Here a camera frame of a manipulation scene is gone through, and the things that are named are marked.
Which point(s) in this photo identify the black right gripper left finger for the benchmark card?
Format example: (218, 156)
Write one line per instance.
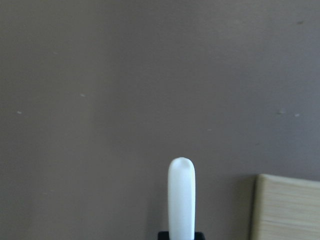
(163, 235)

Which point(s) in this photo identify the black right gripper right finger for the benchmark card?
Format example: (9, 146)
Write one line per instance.
(199, 236)

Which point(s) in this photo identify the white ceramic spoon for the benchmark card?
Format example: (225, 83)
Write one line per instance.
(181, 194)

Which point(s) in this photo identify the bamboo cutting board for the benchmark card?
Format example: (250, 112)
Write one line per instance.
(285, 208)

